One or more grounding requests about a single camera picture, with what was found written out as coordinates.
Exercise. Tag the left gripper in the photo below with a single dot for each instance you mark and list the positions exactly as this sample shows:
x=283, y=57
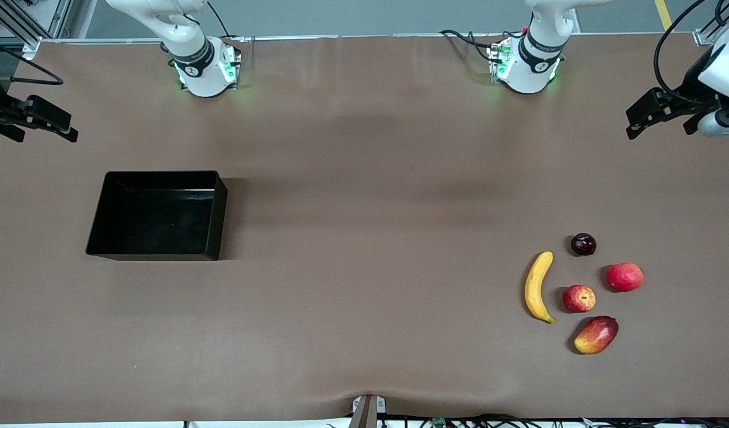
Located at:
x=692, y=81

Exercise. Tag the black plastic box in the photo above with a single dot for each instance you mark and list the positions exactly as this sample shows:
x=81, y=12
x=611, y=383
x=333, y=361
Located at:
x=156, y=232

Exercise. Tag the small red yellow apple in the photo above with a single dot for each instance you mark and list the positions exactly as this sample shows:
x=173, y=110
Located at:
x=578, y=299

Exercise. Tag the yellow banana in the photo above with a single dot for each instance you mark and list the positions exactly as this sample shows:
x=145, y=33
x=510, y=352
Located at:
x=535, y=291

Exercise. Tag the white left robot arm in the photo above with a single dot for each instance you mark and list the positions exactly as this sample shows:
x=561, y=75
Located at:
x=527, y=77

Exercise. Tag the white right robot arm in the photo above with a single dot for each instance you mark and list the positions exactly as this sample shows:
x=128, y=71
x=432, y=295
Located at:
x=199, y=78

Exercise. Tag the large red apple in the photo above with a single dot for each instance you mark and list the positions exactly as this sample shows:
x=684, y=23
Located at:
x=625, y=277

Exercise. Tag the dark purple plum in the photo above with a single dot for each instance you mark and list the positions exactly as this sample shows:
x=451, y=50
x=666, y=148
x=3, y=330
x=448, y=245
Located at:
x=583, y=245

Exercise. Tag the red yellow mango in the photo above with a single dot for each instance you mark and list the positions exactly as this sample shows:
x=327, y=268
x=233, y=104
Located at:
x=596, y=336

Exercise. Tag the small green circuit board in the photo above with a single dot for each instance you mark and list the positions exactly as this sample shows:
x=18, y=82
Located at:
x=438, y=422

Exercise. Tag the aluminium frame post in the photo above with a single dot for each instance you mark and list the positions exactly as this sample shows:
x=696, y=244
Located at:
x=706, y=34
x=28, y=32

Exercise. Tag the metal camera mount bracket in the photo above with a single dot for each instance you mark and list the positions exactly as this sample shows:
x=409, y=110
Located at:
x=369, y=413

